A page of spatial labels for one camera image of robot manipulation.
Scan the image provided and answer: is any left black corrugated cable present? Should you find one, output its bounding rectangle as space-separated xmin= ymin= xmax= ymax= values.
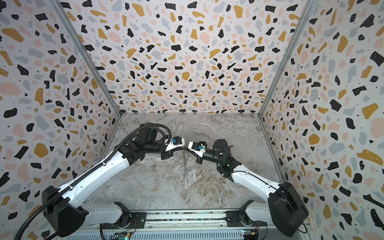
xmin=13 ymin=122 xmax=173 ymax=240

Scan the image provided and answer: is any aluminium corner post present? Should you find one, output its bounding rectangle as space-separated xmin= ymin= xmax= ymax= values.
xmin=258 ymin=0 xmax=318 ymax=119
xmin=49 ymin=1 xmax=122 ymax=118

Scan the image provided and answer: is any left electronics board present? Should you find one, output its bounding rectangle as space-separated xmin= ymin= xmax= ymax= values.
xmin=115 ymin=231 xmax=135 ymax=240

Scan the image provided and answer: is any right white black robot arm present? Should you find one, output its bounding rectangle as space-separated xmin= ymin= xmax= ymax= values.
xmin=184 ymin=139 xmax=309 ymax=237

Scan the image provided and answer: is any right electronics board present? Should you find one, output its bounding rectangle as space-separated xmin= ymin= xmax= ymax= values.
xmin=242 ymin=228 xmax=259 ymax=240

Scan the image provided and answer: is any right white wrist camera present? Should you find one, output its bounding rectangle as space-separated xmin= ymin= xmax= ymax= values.
xmin=188 ymin=141 xmax=207 ymax=158

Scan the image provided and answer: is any right aluminium corner post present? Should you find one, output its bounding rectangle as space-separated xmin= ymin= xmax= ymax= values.
xmin=258 ymin=0 xmax=318 ymax=119

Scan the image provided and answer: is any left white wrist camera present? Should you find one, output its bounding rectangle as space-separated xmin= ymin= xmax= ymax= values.
xmin=165 ymin=136 xmax=185 ymax=152

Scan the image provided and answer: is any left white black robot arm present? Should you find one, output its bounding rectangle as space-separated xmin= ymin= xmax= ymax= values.
xmin=43 ymin=123 xmax=185 ymax=237

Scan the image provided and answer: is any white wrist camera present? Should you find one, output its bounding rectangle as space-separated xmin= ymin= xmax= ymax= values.
xmin=165 ymin=136 xmax=185 ymax=152
xmin=188 ymin=141 xmax=207 ymax=158

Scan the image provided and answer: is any left aluminium corner post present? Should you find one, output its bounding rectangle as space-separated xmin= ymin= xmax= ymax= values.
xmin=49 ymin=1 xmax=122 ymax=118

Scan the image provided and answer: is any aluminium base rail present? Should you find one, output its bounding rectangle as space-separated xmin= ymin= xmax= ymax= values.
xmin=53 ymin=207 xmax=313 ymax=240

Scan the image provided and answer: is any electronics board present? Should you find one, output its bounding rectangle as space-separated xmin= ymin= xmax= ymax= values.
xmin=242 ymin=228 xmax=259 ymax=240
xmin=115 ymin=231 xmax=135 ymax=240

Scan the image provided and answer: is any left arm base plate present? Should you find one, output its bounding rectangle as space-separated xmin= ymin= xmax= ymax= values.
xmin=103 ymin=212 xmax=147 ymax=230

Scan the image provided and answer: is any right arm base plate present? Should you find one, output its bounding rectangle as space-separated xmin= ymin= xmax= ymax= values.
xmin=225 ymin=210 xmax=267 ymax=228

